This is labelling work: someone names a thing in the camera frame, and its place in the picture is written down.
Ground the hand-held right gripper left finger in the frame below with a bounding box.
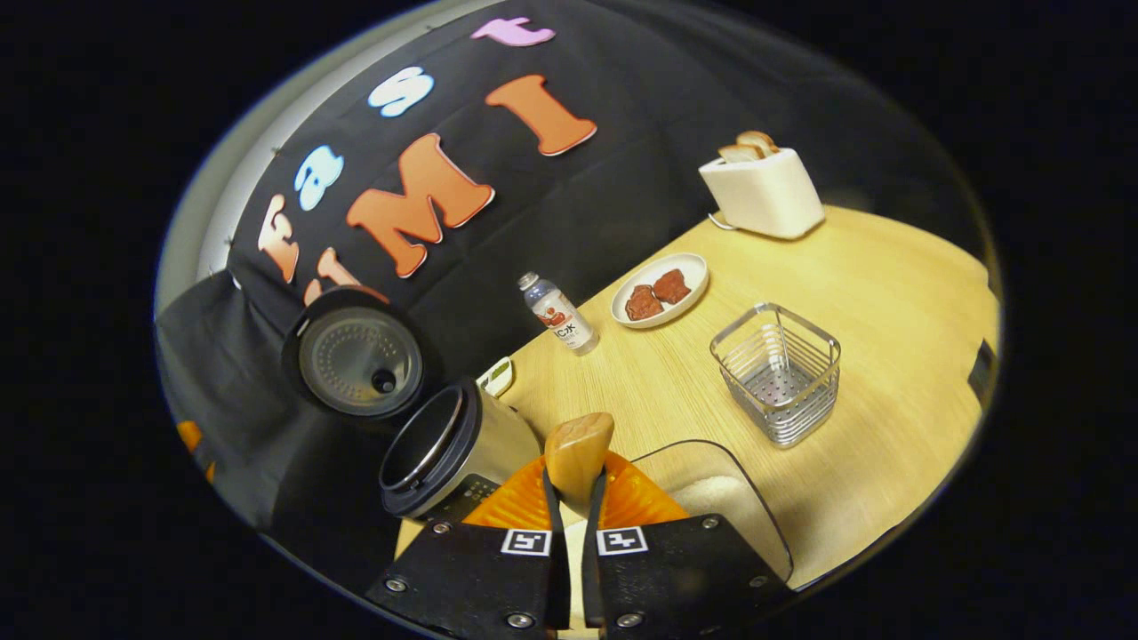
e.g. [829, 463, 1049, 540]
[366, 453, 573, 637]

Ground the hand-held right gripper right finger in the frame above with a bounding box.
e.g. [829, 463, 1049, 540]
[582, 452, 797, 637]

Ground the black and gold rice cooker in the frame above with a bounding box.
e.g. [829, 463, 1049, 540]
[283, 286, 545, 527]

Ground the wooden spoon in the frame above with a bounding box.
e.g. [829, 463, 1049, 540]
[544, 412, 616, 516]

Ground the metal wire chopstick holder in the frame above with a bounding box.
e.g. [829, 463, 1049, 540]
[709, 302, 842, 448]

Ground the small white divided dish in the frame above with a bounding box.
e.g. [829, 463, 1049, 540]
[477, 356, 515, 398]

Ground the red meat piece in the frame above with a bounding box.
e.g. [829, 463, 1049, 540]
[652, 268, 693, 305]
[624, 284, 665, 322]

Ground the clear plastic bottle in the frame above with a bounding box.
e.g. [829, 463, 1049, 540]
[517, 271, 600, 356]

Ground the white plate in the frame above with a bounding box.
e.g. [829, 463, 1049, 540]
[610, 252, 710, 330]

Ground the black backdrop cloth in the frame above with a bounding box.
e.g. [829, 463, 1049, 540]
[153, 0, 979, 570]

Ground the white toaster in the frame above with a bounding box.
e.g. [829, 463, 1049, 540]
[698, 147, 826, 241]

